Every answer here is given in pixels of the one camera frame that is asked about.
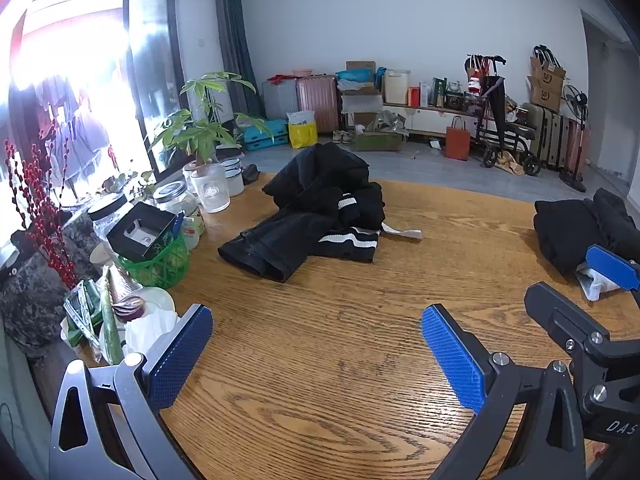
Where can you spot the teal plastic crate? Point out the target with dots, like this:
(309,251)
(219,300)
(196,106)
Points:
(265,136)

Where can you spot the white plastic storage bin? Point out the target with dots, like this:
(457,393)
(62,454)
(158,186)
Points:
(396,89)

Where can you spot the yellow bag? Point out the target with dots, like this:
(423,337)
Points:
(303,135)

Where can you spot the standing fan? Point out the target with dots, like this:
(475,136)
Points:
(572,96)

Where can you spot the small cardboard box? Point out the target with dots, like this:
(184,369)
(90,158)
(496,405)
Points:
(360,66)

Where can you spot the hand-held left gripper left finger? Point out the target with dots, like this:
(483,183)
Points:
(182,355)

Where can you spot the black box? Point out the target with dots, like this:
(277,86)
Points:
(150,220)

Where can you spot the potted green plant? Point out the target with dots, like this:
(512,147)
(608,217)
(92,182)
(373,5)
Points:
(175,135)

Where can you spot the red berry branches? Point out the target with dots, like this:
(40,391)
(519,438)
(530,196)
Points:
(35,195)

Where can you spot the printed cardboard box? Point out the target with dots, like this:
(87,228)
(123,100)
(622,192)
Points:
(547,70)
(545,95)

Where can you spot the dark navy T-shirt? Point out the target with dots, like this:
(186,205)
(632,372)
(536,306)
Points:
(315,170)

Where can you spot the green cardboard box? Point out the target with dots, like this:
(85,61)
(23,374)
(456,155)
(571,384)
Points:
(377,142)

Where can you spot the glass sliding door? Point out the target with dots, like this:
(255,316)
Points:
(150,60)

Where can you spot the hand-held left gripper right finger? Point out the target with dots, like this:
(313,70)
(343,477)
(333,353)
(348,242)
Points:
(450,360)

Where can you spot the teal bag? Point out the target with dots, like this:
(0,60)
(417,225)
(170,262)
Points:
(355,76)

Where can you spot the white plastic tub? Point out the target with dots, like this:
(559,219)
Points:
(194,232)

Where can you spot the white plate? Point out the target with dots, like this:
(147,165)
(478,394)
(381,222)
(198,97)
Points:
(160,300)

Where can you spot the white enamel cup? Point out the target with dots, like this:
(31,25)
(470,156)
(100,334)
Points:
(232,163)
(234,182)

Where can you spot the white folded garment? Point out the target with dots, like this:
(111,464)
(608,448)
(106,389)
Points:
(597,285)

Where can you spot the black folding cart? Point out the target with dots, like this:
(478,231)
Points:
(497,105)

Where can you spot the small red box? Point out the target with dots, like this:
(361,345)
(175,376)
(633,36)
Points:
(413,96)

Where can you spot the red onion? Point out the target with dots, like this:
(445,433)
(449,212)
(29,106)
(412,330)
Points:
(130,308)

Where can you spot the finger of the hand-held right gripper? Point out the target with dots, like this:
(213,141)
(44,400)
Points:
(612,266)
(555,310)

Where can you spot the tall green box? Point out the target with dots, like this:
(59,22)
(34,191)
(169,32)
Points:
(439,92)

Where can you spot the orange paper bag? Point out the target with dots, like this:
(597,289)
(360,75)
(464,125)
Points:
(457,145)

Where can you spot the pair of shoes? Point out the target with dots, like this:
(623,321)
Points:
(344,136)

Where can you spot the cucumber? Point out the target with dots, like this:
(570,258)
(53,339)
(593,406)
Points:
(111,335)

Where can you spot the green vegetable packets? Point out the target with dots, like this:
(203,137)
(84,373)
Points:
(80,310)

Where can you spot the grey suitcase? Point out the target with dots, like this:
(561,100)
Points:
(280,100)

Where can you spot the grey curtain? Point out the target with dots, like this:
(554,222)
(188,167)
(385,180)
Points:
(235,35)

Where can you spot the glass jar with black lid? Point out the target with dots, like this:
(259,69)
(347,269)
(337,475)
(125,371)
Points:
(107,205)
(172,192)

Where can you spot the blue pen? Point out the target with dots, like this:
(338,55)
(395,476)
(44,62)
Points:
(178,222)

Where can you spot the red cloth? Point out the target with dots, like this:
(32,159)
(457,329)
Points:
(282,79)

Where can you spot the slim pink suitcase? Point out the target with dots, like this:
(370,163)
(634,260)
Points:
(575,145)

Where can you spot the olive suitcase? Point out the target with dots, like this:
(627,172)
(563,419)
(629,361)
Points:
(542,135)

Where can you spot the white plastic bag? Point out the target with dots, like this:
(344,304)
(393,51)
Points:
(142,335)

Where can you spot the green plastic basket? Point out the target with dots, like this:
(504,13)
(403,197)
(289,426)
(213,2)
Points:
(160,265)

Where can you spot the low white cabinet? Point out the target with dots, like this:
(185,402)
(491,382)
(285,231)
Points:
(430,117)

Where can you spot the black white-striped garment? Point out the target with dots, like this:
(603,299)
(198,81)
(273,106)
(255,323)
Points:
(367,210)

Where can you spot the white foam box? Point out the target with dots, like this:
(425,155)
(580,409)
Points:
(360,104)

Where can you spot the grey mottled cloth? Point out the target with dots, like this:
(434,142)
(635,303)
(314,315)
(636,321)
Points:
(35,300)

